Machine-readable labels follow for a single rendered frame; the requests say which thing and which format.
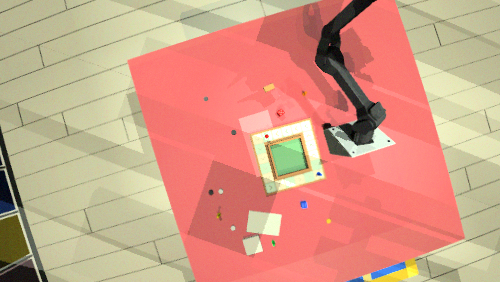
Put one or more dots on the red die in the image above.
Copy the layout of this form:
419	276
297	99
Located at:
280	112

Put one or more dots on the cream board game track with arrows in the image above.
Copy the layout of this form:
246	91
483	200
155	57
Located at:
288	156

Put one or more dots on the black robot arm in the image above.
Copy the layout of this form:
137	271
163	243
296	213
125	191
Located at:
330	60

